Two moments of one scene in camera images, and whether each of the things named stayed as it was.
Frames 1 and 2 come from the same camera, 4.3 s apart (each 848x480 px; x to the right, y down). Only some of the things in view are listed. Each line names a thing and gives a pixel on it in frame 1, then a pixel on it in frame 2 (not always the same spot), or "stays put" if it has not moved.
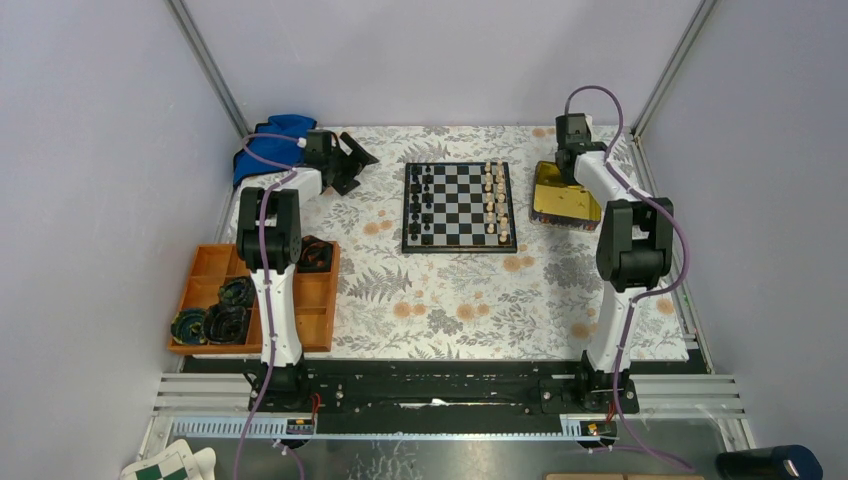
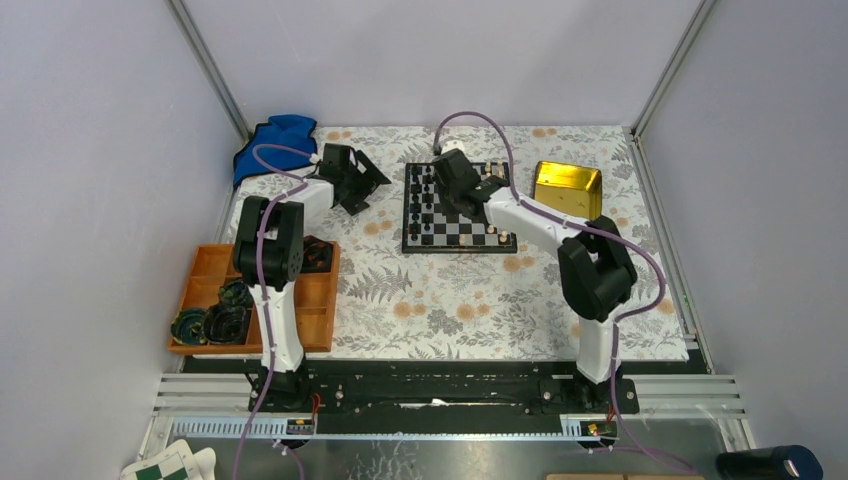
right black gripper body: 566,180 → 447,197
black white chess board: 457,207 stays put
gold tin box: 556,203 stays put
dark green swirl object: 239,291 stays put
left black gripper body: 345,162 → 357,183
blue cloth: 284,152 stays put
